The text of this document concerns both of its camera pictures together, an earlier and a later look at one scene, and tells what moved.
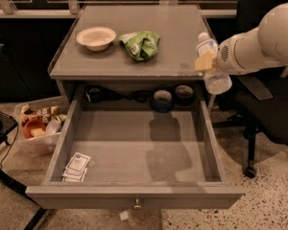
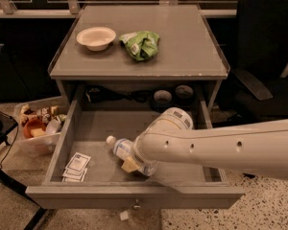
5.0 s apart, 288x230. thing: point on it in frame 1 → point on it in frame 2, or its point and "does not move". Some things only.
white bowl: (96, 38) does not move
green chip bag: (141, 45) does not move
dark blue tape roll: (162, 101) does not move
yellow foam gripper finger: (204, 61) → (130, 165)
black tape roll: (184, 95) does not move
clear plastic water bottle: (216, 80) → (123, 147)
